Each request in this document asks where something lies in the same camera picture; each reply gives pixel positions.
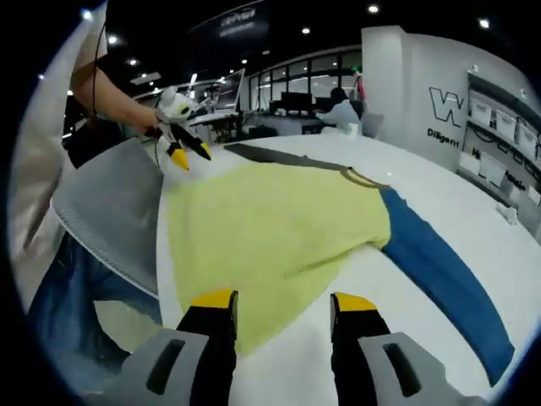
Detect yellow blue grey garment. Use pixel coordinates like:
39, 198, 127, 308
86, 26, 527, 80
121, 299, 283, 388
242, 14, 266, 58
167, 142, 516, 388

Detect black hanging ceiling sign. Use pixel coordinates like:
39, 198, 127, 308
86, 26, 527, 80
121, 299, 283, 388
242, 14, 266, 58
188, 0, 271, 46

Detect row of white storage bins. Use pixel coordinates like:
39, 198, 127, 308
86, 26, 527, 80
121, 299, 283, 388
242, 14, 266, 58
460, 99, 541, 204

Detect white crumpled cloth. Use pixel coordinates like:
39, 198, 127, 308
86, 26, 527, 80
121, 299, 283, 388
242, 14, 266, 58
494, 202, 521, 228

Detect plain grey chair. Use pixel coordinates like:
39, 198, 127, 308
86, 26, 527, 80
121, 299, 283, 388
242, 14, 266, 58
361, 112, 385, 140

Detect dark office desk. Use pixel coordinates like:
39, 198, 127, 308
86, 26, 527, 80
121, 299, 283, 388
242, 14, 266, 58
244, 113, 326, 139

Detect person's blue jeans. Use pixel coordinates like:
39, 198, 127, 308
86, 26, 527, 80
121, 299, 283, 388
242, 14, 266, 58
27, 234, 164, 381

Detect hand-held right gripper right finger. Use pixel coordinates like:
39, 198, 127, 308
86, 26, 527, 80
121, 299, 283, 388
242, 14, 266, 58
329, 291, 487, 406

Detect large silver monitor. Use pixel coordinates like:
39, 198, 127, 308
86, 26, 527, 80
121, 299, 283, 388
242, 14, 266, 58
210, 67, 246, 115

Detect pink hanging cloth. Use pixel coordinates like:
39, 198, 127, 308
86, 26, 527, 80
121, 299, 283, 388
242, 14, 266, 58
354, 71, 369, 102

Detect grey mesh office chair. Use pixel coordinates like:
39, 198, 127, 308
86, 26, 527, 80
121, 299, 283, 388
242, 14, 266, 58
52, 137, 164, 299

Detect grey metal storage shelf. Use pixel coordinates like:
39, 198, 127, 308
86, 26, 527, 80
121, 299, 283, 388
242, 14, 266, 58
460, 69, 541, 221

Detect thin black cable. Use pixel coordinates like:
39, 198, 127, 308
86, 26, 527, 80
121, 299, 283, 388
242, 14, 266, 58
86, 3, 109, 128

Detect white side desk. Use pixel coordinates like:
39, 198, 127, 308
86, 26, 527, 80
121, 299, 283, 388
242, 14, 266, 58
188, 110, 240, 128

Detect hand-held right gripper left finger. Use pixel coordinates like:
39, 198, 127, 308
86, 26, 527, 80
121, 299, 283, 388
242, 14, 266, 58
120, 288, 240, 406

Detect person's left hand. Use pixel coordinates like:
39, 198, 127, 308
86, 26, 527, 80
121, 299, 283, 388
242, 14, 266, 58
134, 110, 165, 139

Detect group of round ceiling spotlights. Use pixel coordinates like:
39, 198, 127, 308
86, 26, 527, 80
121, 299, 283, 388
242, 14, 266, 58
82, 3, 491, 69

